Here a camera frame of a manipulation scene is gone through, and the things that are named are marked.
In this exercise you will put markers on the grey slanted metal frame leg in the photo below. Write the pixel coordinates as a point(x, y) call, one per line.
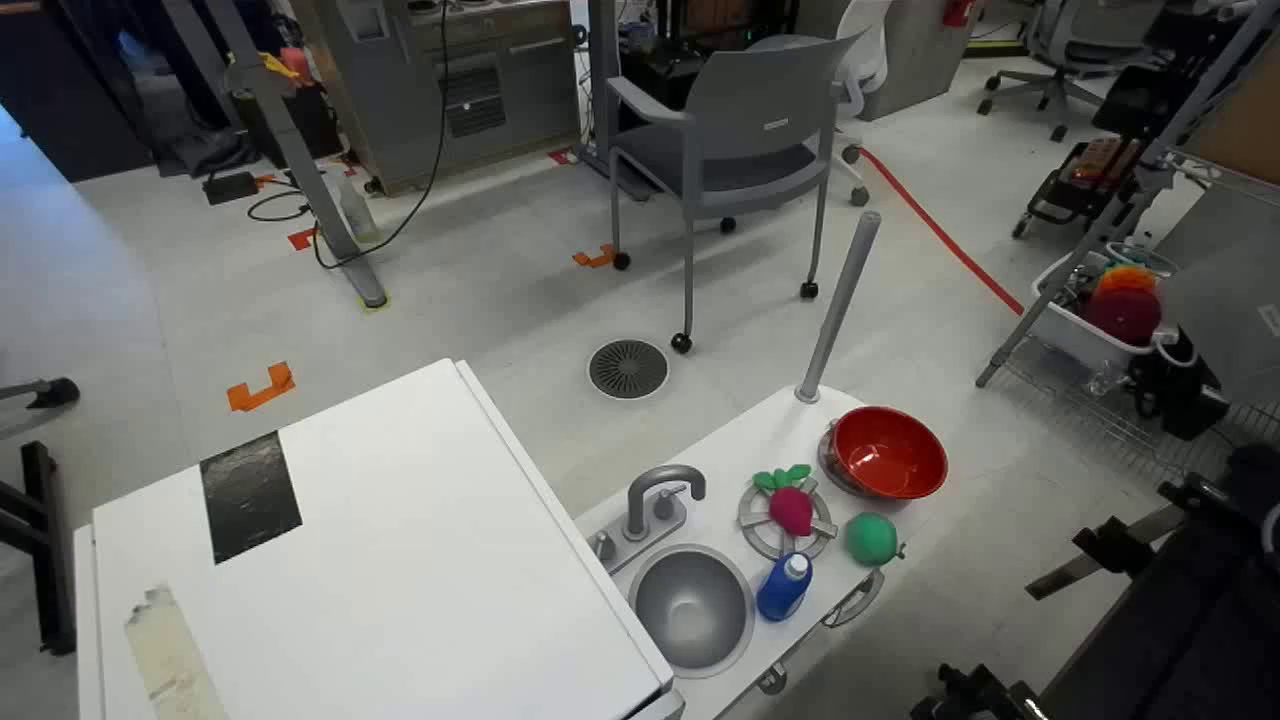
point(301, 154)

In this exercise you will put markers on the black power adapter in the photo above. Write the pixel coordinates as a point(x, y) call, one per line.
point(230, 187)

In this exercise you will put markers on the pink plush radish toy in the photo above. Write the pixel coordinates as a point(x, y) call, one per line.
point(793, 509)

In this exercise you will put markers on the grey faucet knob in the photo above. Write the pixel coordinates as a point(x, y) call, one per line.
point(607, 544)
point(664, 509)

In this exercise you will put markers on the red bowl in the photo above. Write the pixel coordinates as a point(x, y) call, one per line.
point(885, 455)

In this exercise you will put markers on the grey office swivel chair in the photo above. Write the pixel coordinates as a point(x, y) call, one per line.
point(1080, 40)

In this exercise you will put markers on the grey round burner plate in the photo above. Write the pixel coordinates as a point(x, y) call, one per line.
point(762, 526)

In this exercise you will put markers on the white basket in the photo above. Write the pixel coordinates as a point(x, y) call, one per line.
point(1066, 321)

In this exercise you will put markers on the green plush ball toy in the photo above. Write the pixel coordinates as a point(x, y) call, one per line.
point(874, 536)

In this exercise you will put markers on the grey toy faucet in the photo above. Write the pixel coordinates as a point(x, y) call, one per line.
point(651, 491)

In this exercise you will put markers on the small orange floor marker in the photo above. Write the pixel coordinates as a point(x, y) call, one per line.
point(598, 258)

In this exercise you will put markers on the black camera rig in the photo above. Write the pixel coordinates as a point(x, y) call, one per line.
point(1185, 603)

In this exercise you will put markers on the black trolley cart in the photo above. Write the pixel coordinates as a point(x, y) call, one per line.
point(1086, 181)

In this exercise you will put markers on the black stand frame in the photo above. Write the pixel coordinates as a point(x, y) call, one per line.
point(46, 535)

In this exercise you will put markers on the grey metal cabinet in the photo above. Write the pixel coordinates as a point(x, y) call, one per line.
point(424, 82)

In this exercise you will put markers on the grey upright pole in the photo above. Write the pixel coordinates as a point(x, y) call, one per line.
point(842, 300)

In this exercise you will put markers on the pink plush ball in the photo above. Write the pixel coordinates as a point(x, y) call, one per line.
point(1126, 313)

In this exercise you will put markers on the white toy sink counter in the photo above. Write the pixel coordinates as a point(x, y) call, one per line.
point(722, 460)

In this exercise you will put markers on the round black floor drain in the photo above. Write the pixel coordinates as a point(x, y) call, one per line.
point(629, 367)

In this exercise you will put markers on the blue bottle with white cap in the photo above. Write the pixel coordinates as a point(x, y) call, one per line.
point(780, 590)

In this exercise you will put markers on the orange bracket floor marker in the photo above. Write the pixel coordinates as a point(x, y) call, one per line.
point(263, 390)

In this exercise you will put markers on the orange plush toy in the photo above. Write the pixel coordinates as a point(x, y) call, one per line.
point(1128, 279)

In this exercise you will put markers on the grey chair on castors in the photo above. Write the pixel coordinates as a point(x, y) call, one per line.
point(762, 123)

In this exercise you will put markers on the translucent tape strip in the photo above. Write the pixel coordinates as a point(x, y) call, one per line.
point(169, 659)

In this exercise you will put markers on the black rectangular panel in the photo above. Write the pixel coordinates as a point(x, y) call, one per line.
point(250, 495)

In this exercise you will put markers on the large white table cabinet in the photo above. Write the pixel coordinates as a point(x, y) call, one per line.
point(424, 572)

